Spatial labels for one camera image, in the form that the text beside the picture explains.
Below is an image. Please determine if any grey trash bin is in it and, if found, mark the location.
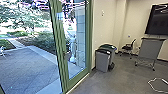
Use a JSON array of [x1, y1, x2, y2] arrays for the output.
[[94, 48, 112, 74]]

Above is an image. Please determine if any green framed glass door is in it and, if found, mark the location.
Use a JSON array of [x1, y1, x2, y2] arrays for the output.
[[48, 0, 94, 94]]

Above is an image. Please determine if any green outdoor hedge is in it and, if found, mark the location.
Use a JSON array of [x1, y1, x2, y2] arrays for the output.
[[18, 31, 72, 56]]

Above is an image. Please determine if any white wall alarm device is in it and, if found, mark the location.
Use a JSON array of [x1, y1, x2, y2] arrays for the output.
[[100, 9, 105, 17]]

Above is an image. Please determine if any black wall display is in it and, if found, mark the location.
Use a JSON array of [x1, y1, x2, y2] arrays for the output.
[[144, 2, 168, 37]]

